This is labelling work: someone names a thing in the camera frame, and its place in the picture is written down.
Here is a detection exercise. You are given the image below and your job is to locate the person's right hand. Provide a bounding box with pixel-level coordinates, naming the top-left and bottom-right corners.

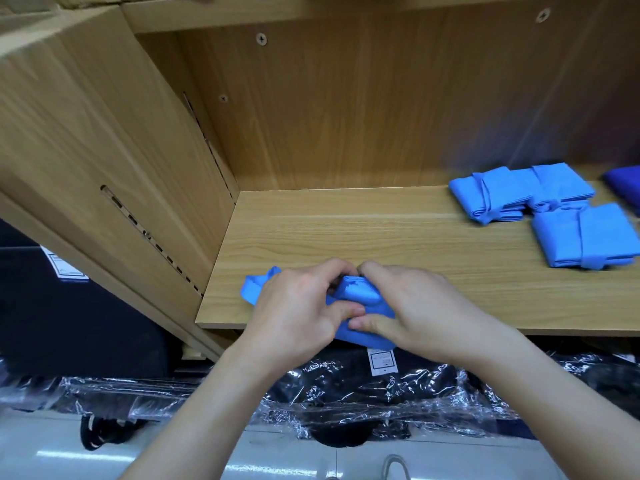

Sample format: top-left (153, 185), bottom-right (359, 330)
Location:
top-left (346, 261), bottom-right (523, 370)

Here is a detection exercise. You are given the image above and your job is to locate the person's left hand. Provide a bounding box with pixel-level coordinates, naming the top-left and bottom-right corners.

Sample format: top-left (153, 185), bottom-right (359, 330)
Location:
top-left (232, 259), bottom-right (368, 379)

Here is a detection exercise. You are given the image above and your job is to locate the light blue non-woven bag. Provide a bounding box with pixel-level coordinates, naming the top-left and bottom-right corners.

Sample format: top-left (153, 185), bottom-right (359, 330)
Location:
top-left (530, 161), bottom-right (597, 215)
top-left (239, 265), bottom-right (400, 351)
top-left (531, 201), bottom-right (640, 271)
top-left (448, 167), bottom-right (543, 226)

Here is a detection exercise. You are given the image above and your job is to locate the wooden shelf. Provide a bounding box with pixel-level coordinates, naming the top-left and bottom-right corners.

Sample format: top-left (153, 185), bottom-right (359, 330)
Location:
top-left (0, 0), bottom-right (640, 361)

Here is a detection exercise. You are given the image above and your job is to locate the person's left forearm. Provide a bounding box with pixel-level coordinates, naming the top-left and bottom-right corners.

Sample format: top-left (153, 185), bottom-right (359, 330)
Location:
top-left (118, 347), bottom-right (301, 480)

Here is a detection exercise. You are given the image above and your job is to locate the person's right forearm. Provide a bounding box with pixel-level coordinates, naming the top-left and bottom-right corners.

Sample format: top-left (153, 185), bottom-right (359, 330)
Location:
top-left (470, 329), bottom-right (640, 480)

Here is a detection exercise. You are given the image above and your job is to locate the person's right shoe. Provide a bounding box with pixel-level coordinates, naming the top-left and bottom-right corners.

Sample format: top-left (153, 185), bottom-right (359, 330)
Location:
top-left (380, 453), bottom-right (414, 480)

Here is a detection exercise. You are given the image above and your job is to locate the beige woven basket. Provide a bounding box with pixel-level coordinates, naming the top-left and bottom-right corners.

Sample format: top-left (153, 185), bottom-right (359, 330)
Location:
top-left (0, 0), bottom-right (216, 12)

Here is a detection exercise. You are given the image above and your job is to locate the white paper tag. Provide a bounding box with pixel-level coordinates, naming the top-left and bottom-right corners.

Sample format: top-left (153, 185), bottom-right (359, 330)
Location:
top-left (366, 347), bottom-right (401, 378)

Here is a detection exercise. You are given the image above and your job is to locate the black wrapped bag with tag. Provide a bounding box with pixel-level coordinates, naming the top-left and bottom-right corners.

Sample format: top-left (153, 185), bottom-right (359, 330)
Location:
top-left (262, 345), bottom-right (493, 448)

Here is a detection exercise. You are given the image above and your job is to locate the black plastic-wrapped bag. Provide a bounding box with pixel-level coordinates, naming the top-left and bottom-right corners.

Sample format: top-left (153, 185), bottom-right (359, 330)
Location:
top-left (0, 365), bottom-right (269, 451)
top-left (490, 347), bottom-right (640, 424)

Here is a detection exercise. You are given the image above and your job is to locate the white blue-edged label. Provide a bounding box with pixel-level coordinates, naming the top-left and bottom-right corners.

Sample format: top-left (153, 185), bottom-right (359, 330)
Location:
top-left (40, 247), bottom-right (90, 284)

